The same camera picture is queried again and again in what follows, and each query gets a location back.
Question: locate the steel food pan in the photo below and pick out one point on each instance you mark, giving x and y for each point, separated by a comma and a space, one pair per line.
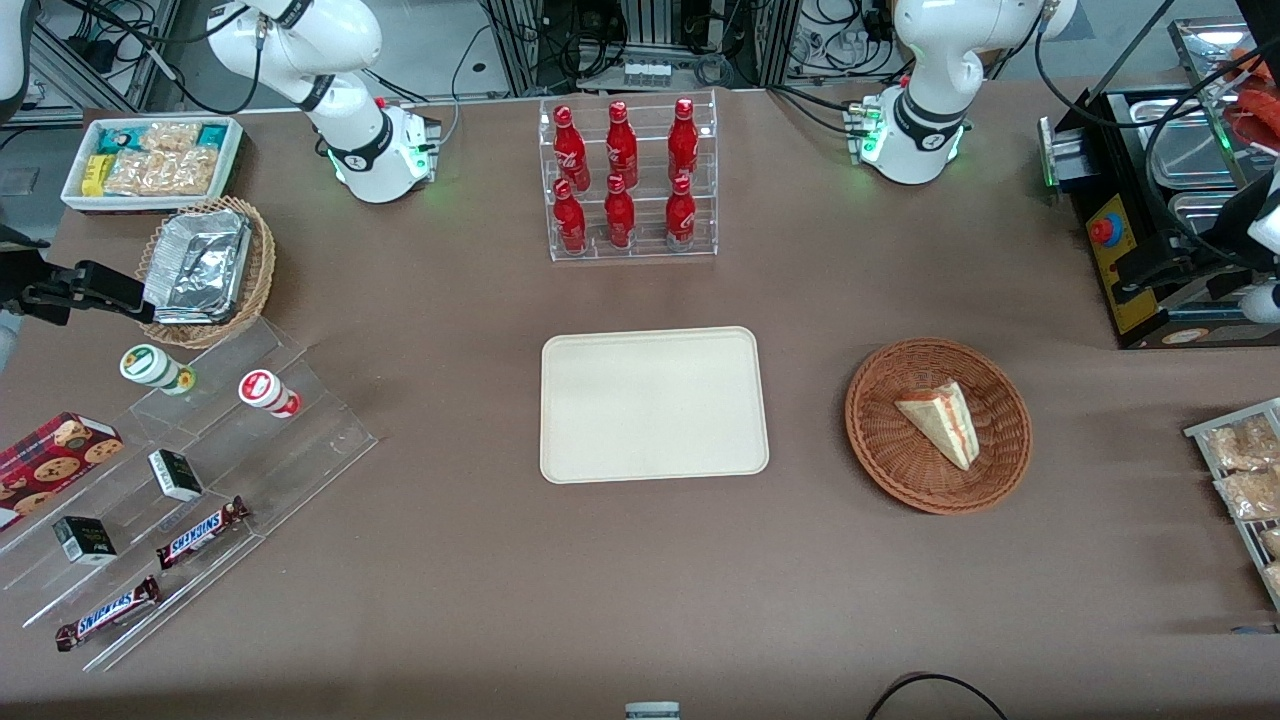
1205, 210
1210, 45
1190, 150

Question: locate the red cookie box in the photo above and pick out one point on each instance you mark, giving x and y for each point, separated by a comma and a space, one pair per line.
50, 460

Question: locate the clear bag of snacks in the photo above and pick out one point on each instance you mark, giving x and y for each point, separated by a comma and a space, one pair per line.
1252, 495
1242, 445

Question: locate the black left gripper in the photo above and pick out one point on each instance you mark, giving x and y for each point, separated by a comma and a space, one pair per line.
1228, 228

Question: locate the teal snack packet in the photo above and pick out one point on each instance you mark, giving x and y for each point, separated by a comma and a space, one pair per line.
116, 138

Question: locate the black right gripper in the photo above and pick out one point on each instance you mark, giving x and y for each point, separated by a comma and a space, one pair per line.
20, 281

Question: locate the brown round wicker basket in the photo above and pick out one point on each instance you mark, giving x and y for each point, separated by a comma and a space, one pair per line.
890, 455

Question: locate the small black carton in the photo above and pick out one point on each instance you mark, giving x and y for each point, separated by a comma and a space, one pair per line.
85, 540
176, 475

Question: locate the red emergency stop button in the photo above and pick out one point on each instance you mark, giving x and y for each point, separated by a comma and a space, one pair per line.
1103, 230

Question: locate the red cola bottle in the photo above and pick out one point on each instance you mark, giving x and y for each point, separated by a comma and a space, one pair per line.
621, 145
680, 215
568, 150
619, 215
683, 140
570, 220

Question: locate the black control box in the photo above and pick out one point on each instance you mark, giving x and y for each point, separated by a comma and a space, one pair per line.
1130, 200

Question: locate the clear acrylic step stand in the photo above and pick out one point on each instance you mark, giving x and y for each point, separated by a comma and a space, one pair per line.
300, 450

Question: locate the white rectangular snack bin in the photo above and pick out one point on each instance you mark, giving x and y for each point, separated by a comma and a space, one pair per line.
232, 160

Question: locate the white power strip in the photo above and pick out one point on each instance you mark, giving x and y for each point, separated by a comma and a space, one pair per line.
652, 72

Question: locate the clear rice cracker bag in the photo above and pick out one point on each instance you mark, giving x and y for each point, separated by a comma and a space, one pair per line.
172, 135
160, 172

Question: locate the yellow snack packet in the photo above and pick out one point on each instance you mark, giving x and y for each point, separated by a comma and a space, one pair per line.
95, 173

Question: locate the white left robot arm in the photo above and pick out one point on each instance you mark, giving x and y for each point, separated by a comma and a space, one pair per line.
930, 60

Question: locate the triangle sandwich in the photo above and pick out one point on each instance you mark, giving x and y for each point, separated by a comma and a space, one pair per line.
945, 420

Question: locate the aluminium foil container stack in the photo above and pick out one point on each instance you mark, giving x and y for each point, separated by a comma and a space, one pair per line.
200, 265

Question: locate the brown snickers bar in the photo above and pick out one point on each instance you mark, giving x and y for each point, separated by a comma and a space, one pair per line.
108, 613
200, 533

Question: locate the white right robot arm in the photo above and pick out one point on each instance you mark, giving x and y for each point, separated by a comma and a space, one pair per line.
345, 110

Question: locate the cream plastic tray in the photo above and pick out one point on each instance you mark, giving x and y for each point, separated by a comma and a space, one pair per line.
650, 405

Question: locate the green lidded drink cup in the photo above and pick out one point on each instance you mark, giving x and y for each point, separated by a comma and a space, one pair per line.
150, 367

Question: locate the light wicker basket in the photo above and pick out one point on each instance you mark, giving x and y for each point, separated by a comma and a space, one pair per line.
262, 270

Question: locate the red lidded drink cup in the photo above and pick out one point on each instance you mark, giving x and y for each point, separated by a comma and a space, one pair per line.
265, 390

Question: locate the grey device edge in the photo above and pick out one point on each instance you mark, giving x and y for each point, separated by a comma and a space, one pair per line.
652, 711

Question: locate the clear acrylic bottle rack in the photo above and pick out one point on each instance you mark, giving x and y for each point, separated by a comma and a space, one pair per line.
645, 245

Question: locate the tray of packaged snacks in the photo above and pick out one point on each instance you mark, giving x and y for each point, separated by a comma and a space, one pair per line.
1250, 530

